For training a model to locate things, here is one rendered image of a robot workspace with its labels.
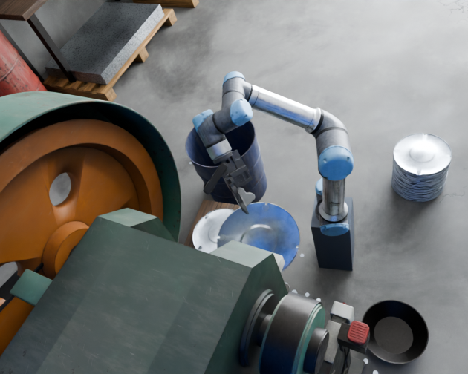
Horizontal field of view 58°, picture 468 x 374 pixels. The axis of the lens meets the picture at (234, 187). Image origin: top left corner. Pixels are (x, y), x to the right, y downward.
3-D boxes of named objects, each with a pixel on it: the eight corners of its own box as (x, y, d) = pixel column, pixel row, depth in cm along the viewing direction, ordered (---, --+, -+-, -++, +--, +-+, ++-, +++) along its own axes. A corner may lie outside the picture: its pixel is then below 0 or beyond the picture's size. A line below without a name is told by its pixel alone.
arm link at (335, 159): (344, 210, 190) (349, 124, 147) (349, 239, 181) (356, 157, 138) (317, 211, 192) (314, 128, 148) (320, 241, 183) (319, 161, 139)
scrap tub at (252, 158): (225, 156, 301) (205, 107, 263) (279, 168, 283) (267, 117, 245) (197, 204, 282) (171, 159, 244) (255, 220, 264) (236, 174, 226)
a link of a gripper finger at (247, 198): (261, 208, 140) (249, 183, 139) (246, 217, 139) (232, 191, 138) (260, 207, 143) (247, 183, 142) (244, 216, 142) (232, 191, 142)
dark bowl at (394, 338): (370, 296, 219) (370, 291, 214) (433, 317, 206) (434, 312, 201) (353, 352, 206) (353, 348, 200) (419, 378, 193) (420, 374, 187)
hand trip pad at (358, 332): (352, 326, 147) (352, 318, 141) (370, 332, 144) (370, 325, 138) (346, 345, 144) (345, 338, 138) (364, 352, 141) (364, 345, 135)
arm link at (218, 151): (206, 149, 136) (205, 149, 144) (213, 162, 136) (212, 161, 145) (227, 138, 136) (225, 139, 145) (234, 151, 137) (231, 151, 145)
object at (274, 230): (307, 207, 145) (307, 208, 145) (290, 283, 153) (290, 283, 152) (224, 197, 141) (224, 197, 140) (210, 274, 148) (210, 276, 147)
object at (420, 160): (397, 131, 244) (397, 130, 243) (453, 136, 232) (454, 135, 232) (389, 171, 230) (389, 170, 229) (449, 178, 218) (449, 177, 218)
